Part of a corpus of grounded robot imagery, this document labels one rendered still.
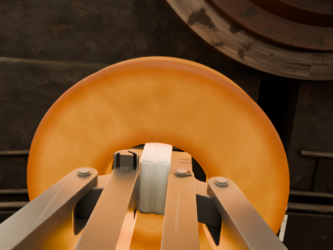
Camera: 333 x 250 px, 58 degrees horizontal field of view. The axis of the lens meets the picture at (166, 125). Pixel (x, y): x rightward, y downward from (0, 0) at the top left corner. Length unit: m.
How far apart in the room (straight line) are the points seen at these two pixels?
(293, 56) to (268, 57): 0.03
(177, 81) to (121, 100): 0.03
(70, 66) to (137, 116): 0.35
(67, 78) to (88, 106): 0.34
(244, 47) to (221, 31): 0.03
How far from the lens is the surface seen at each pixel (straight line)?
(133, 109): 0.16
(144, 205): 0.16
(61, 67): 0.50
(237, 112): 0.16
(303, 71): 0.40
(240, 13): 0.36
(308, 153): 0.52
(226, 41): 0.37
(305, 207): 0.46
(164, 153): 0.16
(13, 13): 0.59
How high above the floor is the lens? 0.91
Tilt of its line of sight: 15 degrees down
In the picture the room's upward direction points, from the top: 4 degrees clockwise
